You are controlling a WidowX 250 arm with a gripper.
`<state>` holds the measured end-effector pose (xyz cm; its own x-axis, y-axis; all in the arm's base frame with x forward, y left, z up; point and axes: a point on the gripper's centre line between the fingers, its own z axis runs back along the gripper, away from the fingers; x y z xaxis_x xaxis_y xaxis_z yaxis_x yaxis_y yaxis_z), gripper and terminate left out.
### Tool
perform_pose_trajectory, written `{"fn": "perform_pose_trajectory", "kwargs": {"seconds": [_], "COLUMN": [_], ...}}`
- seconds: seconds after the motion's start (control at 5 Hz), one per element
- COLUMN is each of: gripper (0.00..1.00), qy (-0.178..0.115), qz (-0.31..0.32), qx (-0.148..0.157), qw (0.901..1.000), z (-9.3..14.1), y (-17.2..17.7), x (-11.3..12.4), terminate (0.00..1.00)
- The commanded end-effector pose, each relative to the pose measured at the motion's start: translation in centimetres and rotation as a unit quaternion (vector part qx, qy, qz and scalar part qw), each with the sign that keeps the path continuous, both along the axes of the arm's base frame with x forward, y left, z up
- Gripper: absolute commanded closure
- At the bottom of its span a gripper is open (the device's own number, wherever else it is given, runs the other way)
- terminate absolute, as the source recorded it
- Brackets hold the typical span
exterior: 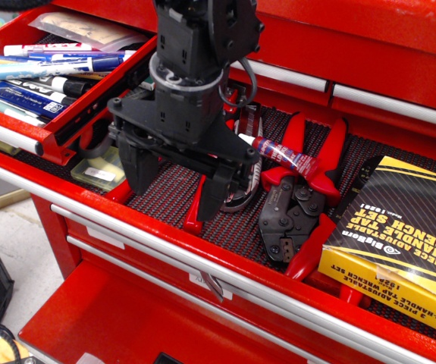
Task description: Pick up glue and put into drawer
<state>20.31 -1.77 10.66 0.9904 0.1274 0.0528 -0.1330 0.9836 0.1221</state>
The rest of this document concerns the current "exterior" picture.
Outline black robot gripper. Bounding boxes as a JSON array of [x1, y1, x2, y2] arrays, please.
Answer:
[[117, 55, 259, 221]]

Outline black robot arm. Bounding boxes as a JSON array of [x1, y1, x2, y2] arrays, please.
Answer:
[[108, 1, 264, 221]]

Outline black mesh drawer liner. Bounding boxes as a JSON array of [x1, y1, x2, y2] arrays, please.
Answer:
[[16, 105, 436, 346]]

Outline red threadlocker glue tube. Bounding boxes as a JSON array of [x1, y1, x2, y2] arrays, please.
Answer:
[[238, 133, 319, 179]]

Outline red open bottom drawer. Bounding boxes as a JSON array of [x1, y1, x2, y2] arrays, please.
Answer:
[[19, 262, 306, 363]]

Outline red open drawer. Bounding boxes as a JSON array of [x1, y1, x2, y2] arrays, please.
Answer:
[[0, 3, 158, 167], [19, 262, 306, 363]]

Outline red open upper drawer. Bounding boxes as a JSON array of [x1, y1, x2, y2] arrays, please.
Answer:
[[0, 3, 158, 167]]

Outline clear plastic small case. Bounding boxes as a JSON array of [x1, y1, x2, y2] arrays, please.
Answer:
[[71, 146, 126, 192]]

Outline round silver red tool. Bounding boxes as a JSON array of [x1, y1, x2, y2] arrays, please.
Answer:
[[219, 102, 264, 213]]

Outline black white marker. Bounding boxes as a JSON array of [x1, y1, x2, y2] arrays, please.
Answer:
[[10, 76, 93, 97]]

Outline clear plastic bag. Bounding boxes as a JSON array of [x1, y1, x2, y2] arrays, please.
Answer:
[[30, 11, 149, 52]]

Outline blue label marker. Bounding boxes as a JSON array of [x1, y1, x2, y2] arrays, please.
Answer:
[[0, 81, 76, 120]]

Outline red tool chest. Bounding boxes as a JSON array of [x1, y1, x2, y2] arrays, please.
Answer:
[[0, 0, 436, 364]]

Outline dark blue marker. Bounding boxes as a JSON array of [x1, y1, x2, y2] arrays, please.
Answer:
[[28, 50, 136, 61]]

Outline white red marker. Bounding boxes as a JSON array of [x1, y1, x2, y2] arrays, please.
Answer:
[[3, 42, 97, 57]]

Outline light blue marker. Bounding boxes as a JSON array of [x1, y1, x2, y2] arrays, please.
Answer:
[[0, 56, 127, 80]]

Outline yellow black tap wrench box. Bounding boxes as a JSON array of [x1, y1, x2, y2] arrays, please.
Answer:
[[318, 156, 436, 329]]

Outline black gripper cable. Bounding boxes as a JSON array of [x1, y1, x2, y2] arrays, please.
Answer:
[[217, 56, 259, 110]]

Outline red handled crimping pliers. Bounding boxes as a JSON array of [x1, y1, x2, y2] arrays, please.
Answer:
[[258, 118, 348, 265]]

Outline red handled tool under box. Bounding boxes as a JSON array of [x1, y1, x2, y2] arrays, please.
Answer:
[[285, 213, 363, 306]]

